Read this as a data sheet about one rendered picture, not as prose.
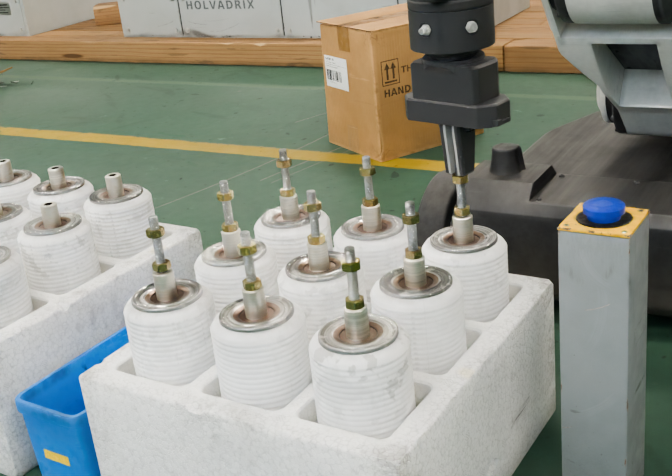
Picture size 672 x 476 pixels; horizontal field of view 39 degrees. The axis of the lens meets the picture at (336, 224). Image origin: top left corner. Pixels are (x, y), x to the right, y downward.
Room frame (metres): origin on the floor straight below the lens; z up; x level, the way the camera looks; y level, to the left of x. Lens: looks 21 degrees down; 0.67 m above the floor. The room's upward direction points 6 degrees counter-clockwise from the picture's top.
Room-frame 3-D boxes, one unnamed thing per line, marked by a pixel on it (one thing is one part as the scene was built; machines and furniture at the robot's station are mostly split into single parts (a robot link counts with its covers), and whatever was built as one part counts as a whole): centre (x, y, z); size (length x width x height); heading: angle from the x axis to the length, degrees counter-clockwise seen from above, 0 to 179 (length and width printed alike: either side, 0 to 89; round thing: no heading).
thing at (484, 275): (0.99, -0.14, 0.16); 0.10 x 0.10 x 0.18
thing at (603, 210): (0.86, -0.26, 0.32); 0.04 x 0.04 x 0.02
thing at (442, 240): (0.99, -0.14, 0.25); 0.08 x 0.08 x 0.01
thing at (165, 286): (0.92, 0.19, 0.26); 0.02 x 0.02 x 0.03
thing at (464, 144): (0.98, -0.15, 0.36); 0.03 x 0.02 x 0.06; 135
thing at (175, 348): (0.92, 0.19, 0.16); 0.10 x 0.10 x 0.18
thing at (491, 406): (0.95, 0.02, 0.09); 0.39 x 0.39 x 0.18; 56
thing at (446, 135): (1.00, -0.13, 0.36); 0.03 x 0.02 x 0.06; 135
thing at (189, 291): (0.92, 0.19, 0.25); 0.08 x 0.08 x 0.01
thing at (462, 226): (0.99, -0.14, 0.26); 0.02 x 0.02 x 0.03
